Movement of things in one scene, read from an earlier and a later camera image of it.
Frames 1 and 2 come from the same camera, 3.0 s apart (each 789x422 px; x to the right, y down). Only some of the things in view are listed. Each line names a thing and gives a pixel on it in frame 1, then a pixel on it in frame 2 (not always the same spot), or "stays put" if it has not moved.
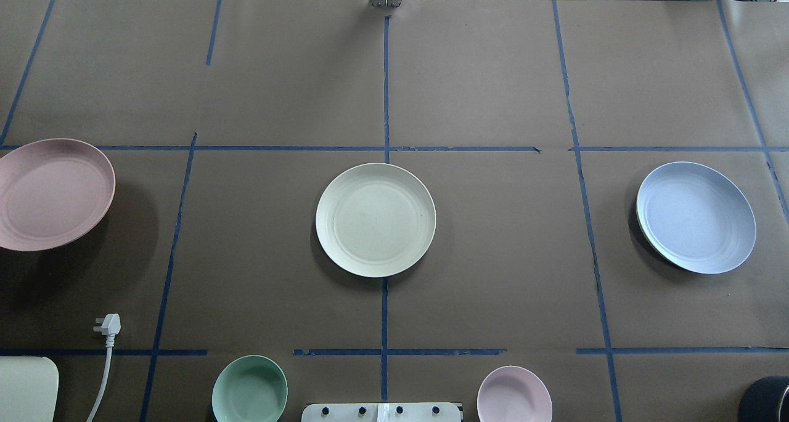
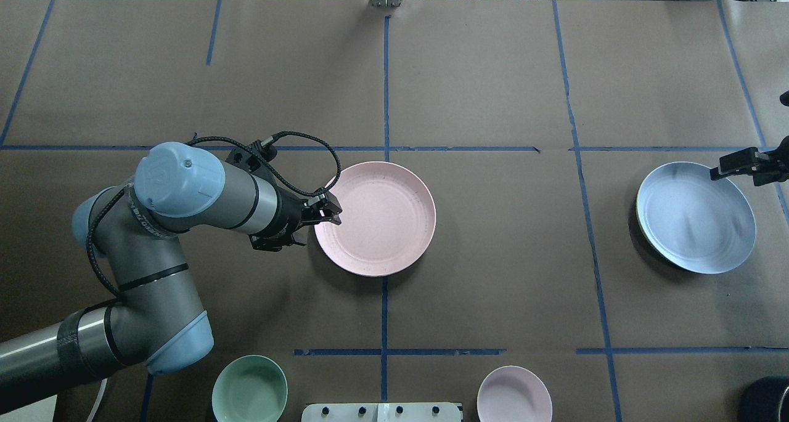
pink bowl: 514,393 stays put
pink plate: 54,193 → 388,217
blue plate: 696,217 stays put
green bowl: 249,389 stays put
